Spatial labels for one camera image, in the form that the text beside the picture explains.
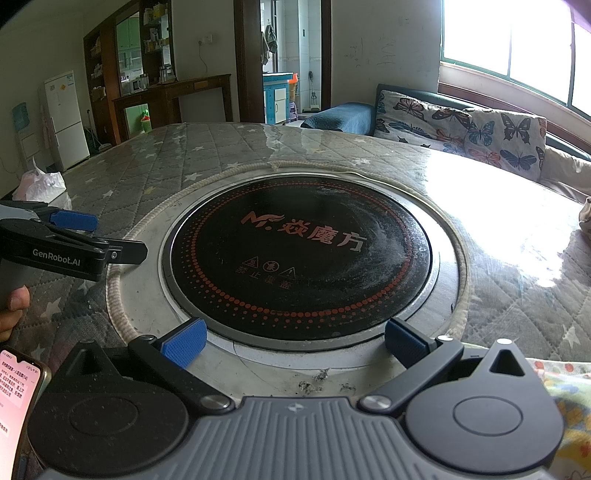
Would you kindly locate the dark wooden door frame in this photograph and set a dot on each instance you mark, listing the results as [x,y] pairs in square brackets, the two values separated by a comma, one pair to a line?
[247,60]

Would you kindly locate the tall dark wooden shelf cabinet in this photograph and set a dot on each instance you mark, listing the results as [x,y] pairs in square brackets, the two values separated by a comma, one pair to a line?
[106,69]

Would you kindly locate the round black induction cooktop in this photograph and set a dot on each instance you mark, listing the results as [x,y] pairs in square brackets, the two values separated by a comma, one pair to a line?
[295,272]

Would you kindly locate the floral patterned cloth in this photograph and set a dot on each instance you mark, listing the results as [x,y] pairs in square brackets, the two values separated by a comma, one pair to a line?
[575,415]

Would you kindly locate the small beige cloth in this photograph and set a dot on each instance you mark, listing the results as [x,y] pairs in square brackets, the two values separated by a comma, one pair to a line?
[586,217]

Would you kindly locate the folded blue blanket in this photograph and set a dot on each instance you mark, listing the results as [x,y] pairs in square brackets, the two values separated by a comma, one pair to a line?
[337,117]

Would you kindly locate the wall socket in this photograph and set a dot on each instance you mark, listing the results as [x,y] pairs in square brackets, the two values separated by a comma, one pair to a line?
[205,39]

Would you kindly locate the white refrigerator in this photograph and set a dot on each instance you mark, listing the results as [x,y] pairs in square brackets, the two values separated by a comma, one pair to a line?
[67,120]

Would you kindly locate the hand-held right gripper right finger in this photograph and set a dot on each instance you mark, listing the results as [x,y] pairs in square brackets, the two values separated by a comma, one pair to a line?
[402,344]

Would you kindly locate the white plastic bag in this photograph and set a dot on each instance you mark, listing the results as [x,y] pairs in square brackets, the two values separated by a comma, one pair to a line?
[39,182]

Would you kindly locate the person's left hand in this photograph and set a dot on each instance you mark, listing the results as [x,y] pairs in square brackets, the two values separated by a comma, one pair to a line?
[16,302]

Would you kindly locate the pink stool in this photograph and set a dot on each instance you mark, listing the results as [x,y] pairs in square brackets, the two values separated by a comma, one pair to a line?
[294,113]

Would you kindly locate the purple curtain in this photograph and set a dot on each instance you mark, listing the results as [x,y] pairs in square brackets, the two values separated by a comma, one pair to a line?
[581,11]

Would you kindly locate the blue and white cabinet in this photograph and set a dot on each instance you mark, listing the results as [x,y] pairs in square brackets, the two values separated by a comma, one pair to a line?
[276,99]

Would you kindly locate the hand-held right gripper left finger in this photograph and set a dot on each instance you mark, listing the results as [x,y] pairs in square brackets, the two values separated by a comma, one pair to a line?
[184,345]

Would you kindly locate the dark wooden sideboard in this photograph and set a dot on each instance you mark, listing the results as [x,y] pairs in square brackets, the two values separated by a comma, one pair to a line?
[161,99]

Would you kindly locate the round steel cooktop surround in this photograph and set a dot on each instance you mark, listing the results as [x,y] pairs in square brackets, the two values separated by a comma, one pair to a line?
[258,369]

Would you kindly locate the butterfly print cushion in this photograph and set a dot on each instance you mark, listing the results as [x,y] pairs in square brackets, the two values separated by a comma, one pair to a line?
[461,125]

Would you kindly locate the smartphone with lit screen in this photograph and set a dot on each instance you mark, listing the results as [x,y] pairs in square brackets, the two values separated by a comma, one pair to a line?
[16,406]

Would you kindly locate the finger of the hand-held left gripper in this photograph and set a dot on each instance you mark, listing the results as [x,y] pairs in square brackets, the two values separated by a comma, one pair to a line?
[129,253]
[74,220]

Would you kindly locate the green framed window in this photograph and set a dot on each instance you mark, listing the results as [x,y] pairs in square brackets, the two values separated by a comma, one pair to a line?
[485,37]

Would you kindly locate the mop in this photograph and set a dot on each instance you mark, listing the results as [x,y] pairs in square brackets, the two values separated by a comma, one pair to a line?
[98,145]

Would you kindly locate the beige cushion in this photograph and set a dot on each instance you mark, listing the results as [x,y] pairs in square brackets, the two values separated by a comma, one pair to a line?
[565,175]

